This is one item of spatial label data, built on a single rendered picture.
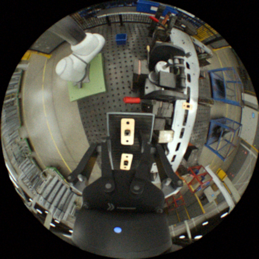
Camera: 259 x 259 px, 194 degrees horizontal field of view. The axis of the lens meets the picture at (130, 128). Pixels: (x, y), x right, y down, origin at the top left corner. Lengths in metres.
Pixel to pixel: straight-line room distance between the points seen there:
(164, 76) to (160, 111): 0.14
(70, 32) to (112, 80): 0.52
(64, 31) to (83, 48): 0.19
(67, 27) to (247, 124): 8.46
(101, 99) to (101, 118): 0.18
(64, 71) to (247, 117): 8.52
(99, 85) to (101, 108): 0.21
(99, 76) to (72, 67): 0.25
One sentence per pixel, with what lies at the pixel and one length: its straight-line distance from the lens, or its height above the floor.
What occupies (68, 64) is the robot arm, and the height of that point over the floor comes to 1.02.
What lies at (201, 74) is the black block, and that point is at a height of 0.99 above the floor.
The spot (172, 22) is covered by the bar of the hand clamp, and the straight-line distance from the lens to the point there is 0.55.
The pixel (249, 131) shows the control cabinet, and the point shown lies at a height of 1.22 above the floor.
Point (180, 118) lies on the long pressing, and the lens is 0.48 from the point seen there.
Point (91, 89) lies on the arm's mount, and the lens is 0.71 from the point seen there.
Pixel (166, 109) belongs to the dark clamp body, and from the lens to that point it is 0.34.
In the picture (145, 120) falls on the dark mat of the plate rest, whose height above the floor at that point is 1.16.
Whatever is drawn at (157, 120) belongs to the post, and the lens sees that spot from 0.31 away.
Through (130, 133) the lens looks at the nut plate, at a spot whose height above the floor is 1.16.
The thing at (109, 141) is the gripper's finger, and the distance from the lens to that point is 0.16.
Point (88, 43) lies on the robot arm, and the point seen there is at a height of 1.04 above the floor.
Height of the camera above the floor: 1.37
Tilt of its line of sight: 71 degrees down
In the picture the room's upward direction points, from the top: 178 degrees clockwise
